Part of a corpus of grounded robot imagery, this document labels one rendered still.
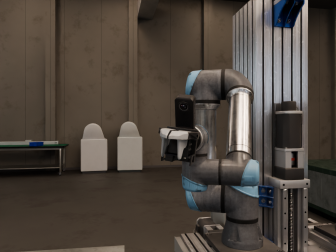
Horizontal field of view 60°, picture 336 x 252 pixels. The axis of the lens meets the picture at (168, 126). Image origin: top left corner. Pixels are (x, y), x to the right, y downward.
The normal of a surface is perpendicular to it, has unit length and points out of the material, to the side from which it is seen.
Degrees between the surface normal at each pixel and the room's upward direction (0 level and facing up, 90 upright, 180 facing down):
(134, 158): 90
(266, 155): 90
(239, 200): 90
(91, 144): 90
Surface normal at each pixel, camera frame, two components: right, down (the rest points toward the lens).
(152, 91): 0.18, 0.00
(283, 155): -0.98, 0.00
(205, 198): -0.25, 0.00
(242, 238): -0.23, -0.30
